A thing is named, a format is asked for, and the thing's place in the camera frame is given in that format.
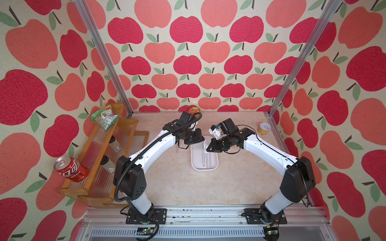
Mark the white rectangular tray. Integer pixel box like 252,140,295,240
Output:
191,136,219,172

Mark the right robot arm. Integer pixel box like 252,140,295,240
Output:
207,126,316,215

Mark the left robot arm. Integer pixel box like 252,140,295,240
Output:
113,111,205,218

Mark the red gold round tin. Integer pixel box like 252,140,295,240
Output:
188,106,201,115

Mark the yellow white can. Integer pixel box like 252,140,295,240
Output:
257,122,271,136

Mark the glass spice jar upper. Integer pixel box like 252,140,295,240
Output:
109,135,122,153

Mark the glass spice jar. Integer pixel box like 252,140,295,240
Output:
109,135,122,153
100,155,116,173

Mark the wooden shelf rack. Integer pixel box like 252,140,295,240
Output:
58,118,149,208

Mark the green snack bag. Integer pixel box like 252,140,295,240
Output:
91,105,121,132

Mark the glass spice jar lower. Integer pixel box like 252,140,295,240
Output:
100,155,116,173

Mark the red cola can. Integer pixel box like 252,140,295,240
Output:
53,156,89,183

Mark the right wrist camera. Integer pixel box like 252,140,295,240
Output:
209,118,239,140

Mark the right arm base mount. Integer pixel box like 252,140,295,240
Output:
240,208,287,226

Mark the left aluminium frame post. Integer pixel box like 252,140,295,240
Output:
74,0,134,118

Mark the aluminium frame post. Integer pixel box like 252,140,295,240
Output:
74,0,134,118
264,0,343,118

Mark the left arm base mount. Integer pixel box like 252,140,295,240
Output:
126,208,167,225

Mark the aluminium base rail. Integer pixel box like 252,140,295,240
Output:
71,204,338,241

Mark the right aluminium frame post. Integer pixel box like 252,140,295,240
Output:
264,0,343,118

